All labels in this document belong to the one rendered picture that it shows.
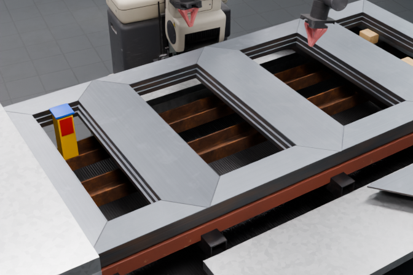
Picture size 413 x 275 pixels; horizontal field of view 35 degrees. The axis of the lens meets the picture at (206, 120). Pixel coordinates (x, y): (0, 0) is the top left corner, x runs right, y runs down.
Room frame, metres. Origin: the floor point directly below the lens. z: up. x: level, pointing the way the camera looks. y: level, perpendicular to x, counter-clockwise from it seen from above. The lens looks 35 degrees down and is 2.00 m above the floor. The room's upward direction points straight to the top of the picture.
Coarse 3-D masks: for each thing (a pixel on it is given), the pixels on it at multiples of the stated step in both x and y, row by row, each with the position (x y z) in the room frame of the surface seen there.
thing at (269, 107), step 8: (280, 96) 1.76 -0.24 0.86; (288, 96) 1.76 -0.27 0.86; (296, 96) 1.76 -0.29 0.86; (256, 104) 1.71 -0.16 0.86; (264, 104) 1.71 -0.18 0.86; (272, 104) 1.71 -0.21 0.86; (280, 104) 1.71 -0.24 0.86; (288, 104) 1.71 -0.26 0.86; (296, 104) 1.71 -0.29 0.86; (264, 112) 1.66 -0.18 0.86; (272, 112) 1.66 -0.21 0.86
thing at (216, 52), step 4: (216, 48) 2.08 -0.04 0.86; (220, 48) 2.08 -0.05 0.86; (224, 48) 2.08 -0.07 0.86; (228, 48) 2.08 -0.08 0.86; (204, 52) 2.05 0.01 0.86; (208, 52) 2.05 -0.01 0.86; (212, 52) 2.05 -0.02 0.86; (216, 52) 2.05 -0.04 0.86; (220, 52) 2.05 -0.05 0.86; (224, 52) 2.05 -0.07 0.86; (228, 52) 2.05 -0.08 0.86; (200, 56) 2.02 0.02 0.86; (204, 56) 2.02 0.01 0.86; (208, 56) 2.02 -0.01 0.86; (212, 56) 2.02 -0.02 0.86; (216, 56) 2.02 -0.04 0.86; (200, 60) 2.00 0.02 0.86; (204, 60) 2.00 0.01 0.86
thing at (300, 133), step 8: (312, 120) 1.62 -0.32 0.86; (320, 120) 1.62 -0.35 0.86; (328, 120) 1.62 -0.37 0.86; (288, 128) 1.58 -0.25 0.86; (296, 128) 1.58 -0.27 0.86; (304, 128) 1.58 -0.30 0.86; (312, 128) 1.58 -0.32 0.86; (320, 128) 1.58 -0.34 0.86; (328, 128) 1.58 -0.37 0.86; (336, 128) 1.58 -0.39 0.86; (288, 136) 1.54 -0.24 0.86; (296, 136) 1.54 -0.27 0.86; (304, 136) 1.54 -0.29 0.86; (312, 136) 1.54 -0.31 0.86; (296, 144) 1.50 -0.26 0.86
